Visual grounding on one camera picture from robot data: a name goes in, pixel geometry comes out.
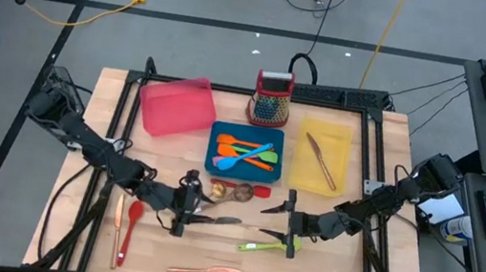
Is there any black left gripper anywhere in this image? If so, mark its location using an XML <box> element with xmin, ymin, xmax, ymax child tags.
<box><xmin>144</xmin><ymin>163</ymin><xmax>225</xmax><ymax>243</ymax></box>

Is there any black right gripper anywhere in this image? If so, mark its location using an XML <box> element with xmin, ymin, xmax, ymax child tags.
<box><xmin>253</xmin><ymin>184</ymin><xmax>351</xmax><ymax>268</ymax></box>

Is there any blue silicone spatula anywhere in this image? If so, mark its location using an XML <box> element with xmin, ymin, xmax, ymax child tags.
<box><xmin>215</xmin><ymin>135</ymin><xmax>275</xmax><ymax>179</ymax></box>

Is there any orange silicone spatula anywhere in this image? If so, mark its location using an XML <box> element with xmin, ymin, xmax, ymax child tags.
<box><xmin>214</xmin><ymin>142</ymin><xmax>278</xmax><ymax>174</ymax></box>
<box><xmin>216</xmin><ymin>133</ymin><xmax>275</xmax><ymax>154</ymax></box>

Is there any green silicone spatula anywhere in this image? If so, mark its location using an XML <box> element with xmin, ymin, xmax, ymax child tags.
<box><xmin>227</xmin><ymin>143</ymin><xmax>281</xmax><ymax>165</ymax></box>

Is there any red silicone spoon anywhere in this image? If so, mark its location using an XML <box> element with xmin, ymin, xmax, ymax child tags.
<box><xmin>116</xmin><ymin>199</ymin><xmax>147</xmax><ymax>271</ymax></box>

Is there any green silicone spoon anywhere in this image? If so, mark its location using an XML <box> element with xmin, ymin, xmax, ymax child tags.
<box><xmin>236</xmin><ymin>228</ymin><xmax>305</xmax><ymax>262</ymax></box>

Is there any red silicone spatula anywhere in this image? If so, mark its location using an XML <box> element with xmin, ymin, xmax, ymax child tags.
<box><xmin>208</xmin><ymin>177</ymin><xmax>273</xmax><ymax>200</ymax></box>

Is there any blue plastic bin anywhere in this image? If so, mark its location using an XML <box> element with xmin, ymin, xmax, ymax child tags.
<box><xmin>202</xmin><ymin>118</ymin><xmax>288</xmax><ymax>187</ymax></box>

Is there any yellow plastic bin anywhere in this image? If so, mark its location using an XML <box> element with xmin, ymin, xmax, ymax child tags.
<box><xmin>287</xmin><ymin>116</ymin><xmax>355</xmax><ymax>200</ymax></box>

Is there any pink plastic bin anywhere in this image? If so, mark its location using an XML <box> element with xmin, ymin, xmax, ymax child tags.
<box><xmin>134</xmin><ymin>67</ymin><xmax>223</xmax><ymax>146</ymax></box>

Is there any red-trimmed steel box grater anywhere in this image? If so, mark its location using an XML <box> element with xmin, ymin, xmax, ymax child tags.
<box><xmin>243</xmin><ymin>66</ymin><xmax>297</xmax><ymax>132</ymax></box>

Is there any white paper pad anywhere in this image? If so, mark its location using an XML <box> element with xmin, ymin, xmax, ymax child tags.
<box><xmin>412</xmin><ymin>186</ymin><xmax>470</xmax><ymax>232</ymax></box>

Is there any white canister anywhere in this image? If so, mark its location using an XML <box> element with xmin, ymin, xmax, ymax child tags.
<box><xmin>437</xmin><ymin>211</ymin><xmax>478</xmax><ymax>247</ymax></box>

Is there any silver metal bracket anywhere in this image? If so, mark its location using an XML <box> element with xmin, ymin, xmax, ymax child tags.
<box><xmin>362</xmin><ymin>178</ymin><xmax>386</xmax><ymax>198</ymax></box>

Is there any black aluminium table frame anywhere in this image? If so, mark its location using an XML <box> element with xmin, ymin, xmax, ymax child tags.
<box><xmin>20</xmin><ymin>41</ymin><xmax>460</xmax><ymax>272</ymax></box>

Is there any black power cable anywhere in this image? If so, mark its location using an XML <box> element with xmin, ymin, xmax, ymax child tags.
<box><xmin>285</xmin><ymin>0</ymin><xmax>341</xmax><ymax>90</ymax></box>

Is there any yellow power cable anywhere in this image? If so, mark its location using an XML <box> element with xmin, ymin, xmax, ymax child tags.
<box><xmin>358</xmin><ymin>0</ymin><xmax>412</xmax><ymax>95</ymax></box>

